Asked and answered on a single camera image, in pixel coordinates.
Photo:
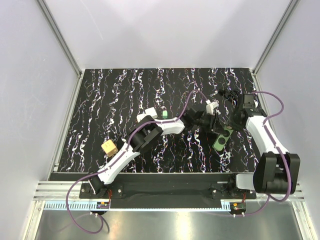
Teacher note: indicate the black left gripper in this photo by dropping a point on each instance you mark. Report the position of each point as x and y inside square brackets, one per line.
[208, 128]

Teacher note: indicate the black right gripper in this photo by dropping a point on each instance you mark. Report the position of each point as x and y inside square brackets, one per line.
[235, 126]

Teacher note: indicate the green power strip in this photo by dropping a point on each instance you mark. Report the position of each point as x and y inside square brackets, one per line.
[221, 140]

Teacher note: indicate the green usb charger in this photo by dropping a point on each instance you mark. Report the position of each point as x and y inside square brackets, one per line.
[164, 114]

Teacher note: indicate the white charger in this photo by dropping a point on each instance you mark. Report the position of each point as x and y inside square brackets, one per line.
[151, 112]

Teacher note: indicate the white plug adapter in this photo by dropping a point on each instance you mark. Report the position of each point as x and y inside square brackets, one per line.
[140, 117]

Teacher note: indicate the beige cube socket adapter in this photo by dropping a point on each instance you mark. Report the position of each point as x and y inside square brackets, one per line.
[109, 148]

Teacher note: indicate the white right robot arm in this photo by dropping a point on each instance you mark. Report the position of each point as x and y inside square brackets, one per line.
[277, 171]

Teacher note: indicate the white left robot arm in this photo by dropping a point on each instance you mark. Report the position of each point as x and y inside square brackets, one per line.
[144, 136]

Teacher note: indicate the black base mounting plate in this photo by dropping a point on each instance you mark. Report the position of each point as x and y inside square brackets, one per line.
[218, 186]

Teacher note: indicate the metal front tray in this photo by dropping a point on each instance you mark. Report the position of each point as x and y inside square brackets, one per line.
[278, 221]

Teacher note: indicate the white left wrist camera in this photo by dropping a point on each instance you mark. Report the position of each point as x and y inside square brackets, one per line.
[211, 106]

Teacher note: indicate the aluminium frame rail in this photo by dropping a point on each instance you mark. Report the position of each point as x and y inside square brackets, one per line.
[37, 206]

